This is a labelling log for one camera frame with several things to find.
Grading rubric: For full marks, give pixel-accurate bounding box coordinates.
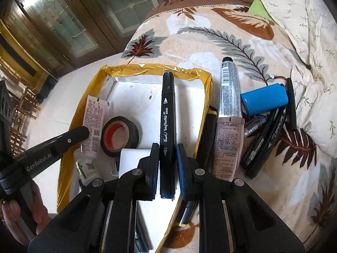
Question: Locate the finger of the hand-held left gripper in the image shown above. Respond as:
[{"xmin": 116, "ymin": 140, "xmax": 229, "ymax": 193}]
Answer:
[{"xmin": 51, "ymin": 126, "xmax": 90, "ymax": 155}]

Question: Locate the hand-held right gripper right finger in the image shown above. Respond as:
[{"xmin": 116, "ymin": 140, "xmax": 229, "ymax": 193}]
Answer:
[{"xmin": 176, "ymin": 144, "xmax": 306, "ymax": 253}]

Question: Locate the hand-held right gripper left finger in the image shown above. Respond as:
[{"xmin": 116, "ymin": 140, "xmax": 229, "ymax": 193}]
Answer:
[{"xmin": 28, "ymin": 143, "xmax": 161, "ymax": 253}]

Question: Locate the small pink tube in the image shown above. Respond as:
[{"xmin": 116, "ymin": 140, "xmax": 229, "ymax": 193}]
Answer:
[{"xmin": 81, "ymin": 96, "xmax": 109, "ymax": 162}]

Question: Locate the white bottle green label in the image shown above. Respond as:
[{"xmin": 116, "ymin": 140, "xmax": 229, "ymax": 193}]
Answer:
[{"xmin": 75, "ymin": 156, "xmax": 103, "ymax": 187}]

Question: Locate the black tape roll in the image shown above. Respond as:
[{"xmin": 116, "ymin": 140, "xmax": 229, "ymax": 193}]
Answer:
[{"xmin": 101, "ymin": 116, "xmax": 143, "ymax": 159}]

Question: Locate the black marker blue end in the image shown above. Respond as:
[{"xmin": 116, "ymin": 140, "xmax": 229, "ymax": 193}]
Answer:
[{"xmin": 159, "ymin": 71, "xmax": 177, "ymax": 199}]

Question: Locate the white foam box yellow tape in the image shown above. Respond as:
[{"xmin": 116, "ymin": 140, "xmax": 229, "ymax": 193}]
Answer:
[{"xmin": 56, "ymin": 64, "xmax": 213, "ymax": 253}]

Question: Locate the clear plastic pen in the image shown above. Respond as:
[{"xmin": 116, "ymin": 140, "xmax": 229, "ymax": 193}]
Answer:
[{"xmin": 243, "ymin": 115, "xmax": 268, "ymax": 138}]

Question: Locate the thick black marker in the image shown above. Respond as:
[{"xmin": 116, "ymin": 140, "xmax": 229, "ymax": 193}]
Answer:
[{"xmin": 245, "ymin": 107, "xmax": 289, "ymax": 179}]

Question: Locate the person's left hand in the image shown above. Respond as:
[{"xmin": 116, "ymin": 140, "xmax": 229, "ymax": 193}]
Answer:
[{"xmin": 0, "ymin": 180, "xmax": 53, "ymax": 245}]

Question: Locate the long black gold pen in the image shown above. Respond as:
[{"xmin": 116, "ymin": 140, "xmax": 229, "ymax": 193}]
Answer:
[{"xmin": 178, "ymin": 110, "xmax": 218, "ymax": 227}]

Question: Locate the large pink tube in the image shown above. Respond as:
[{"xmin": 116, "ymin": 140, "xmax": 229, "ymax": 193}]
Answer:
[{"xmin": 211, "ymin": 116, "xmax": 246, "ymax": 183}]

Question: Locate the wooden chair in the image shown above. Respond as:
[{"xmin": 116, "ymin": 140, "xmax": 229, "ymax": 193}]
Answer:
[{"xmin": 11, "ymin": 83, "xmax": 43, "ymax": 151}]

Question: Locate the yellow wooden cabinet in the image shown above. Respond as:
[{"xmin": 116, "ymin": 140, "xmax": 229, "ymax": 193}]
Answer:
[{"xmin": 0, "ymin": 21, "xmax": 57, "ymax": 90}]

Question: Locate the grey tube black cap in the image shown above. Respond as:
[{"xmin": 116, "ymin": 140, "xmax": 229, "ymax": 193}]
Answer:
[{"xmin": 218, "ymin": 57, "xmax": 245, "ymax": 119}]

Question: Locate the blue battery pack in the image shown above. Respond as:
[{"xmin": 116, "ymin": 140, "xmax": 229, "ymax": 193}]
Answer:
[{"xmin": 240, "ymin": 75, "xmax": 289, "ymax": 118}]

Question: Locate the wooden glass door cabinet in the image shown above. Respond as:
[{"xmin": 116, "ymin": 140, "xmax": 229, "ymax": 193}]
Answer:
[{"xmin": 0, "ymin": 0, "xmax": 253, "ymax": 71}]

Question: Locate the thin black stick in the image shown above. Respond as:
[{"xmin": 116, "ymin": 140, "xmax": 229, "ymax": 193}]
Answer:
[{"xmin": 285, "ymin": 78, "xmax": 297, "ymax": 130}]

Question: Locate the leaf printed blanket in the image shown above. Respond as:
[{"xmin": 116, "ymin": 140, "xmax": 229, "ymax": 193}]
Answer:
[{"xmin": 120, "ymin": 0, "xmax": 337, "ymax": 253}]

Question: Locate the plain green pillow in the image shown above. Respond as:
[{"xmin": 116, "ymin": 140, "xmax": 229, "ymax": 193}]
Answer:
[{"xmin": 247, "ymin": 0, "xmax": 275, "ymax": 23}]

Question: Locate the white floral quilt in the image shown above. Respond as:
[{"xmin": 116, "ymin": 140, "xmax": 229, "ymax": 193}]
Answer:
[{"xmin": 246, "ymin": 0, "xmax": 337, "ymax": 159}]

